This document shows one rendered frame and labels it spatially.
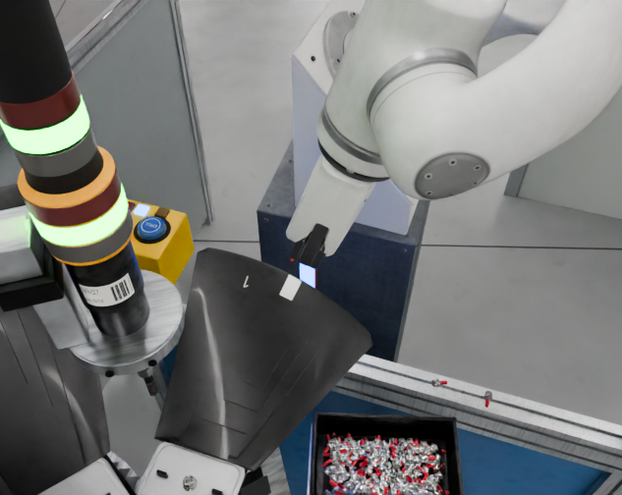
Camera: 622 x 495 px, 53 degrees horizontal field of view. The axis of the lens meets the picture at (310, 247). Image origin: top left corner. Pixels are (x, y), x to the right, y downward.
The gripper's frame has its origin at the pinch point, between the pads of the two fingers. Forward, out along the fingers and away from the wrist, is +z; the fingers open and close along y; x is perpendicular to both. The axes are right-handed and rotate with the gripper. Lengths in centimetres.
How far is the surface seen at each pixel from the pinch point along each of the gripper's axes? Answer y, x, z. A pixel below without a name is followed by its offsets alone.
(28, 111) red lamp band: 24.6, -12.6, -31.0
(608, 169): -158, 88, 82
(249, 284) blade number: 0.6, -4.4, 10.1
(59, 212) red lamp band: 25.1, -11.2, -26.1
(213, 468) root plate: 20.8, 0.7, 10.4
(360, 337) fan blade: 0.2, 9.8, 10.8
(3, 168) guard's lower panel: -30, -61, 57
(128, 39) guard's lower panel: -80, -62, 57
